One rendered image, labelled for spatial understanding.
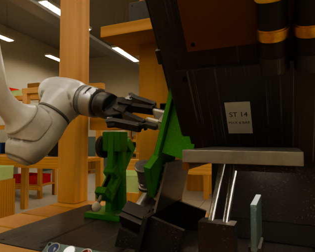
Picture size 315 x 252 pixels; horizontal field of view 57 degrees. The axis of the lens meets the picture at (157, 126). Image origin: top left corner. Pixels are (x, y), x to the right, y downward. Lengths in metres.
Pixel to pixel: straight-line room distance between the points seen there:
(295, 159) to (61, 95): 0.64
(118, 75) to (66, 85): 11.36
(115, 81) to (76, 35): 10.95
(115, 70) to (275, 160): 12.00
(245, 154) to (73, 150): 0.93
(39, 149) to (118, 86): 11.36
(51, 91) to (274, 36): 0.63
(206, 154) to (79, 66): 0.96
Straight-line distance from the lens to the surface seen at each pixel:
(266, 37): 0.45
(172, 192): 0.76
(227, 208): 0.54
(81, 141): 1.28
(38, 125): 0.82
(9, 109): 0.81
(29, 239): 0.83
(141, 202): 0.72
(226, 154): 0.41
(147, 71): 1.09
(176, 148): 0.63
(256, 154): 0.41
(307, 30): 0.45
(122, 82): 12.09
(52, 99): 0.87
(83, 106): 0.83
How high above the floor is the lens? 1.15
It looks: 3 degrees up
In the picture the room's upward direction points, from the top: straight up
